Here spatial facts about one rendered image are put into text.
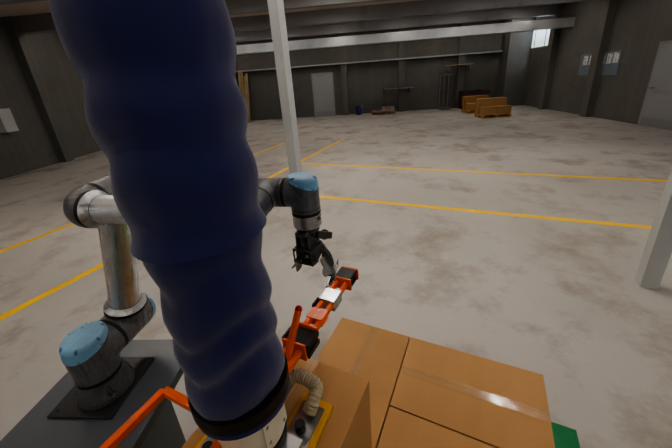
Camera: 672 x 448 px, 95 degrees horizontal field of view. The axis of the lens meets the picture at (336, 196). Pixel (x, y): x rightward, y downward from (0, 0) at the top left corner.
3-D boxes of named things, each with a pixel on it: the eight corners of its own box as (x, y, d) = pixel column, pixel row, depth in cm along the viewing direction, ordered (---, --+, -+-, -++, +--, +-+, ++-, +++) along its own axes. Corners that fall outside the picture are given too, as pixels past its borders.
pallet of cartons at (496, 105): (512, 116, 1184) (514, 97, 1159) (480, 118, 1197) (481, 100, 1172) (503, 114, 1263) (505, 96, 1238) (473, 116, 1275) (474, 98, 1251)
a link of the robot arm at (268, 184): (237, 186, 89) (277, 186, 87) (253, 173, 100) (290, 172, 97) (243, 215, 93) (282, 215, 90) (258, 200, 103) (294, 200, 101)
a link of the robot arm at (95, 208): (31, 199, 88) (251, 200, 75) (72, 183, 99) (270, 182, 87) (48, 234, 93) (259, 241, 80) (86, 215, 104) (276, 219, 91)
